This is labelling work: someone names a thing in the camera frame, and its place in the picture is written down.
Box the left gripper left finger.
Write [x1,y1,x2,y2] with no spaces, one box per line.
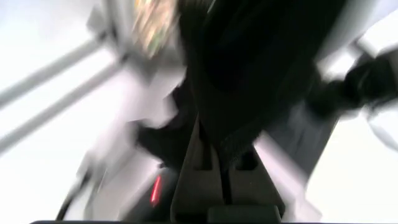
[170,115,225,222]

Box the black garment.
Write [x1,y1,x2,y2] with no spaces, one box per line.
[177,0,348,170]

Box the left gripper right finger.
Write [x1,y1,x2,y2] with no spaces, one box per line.
[228,145,285,222]

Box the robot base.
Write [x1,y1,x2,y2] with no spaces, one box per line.
[57,149,188,222]

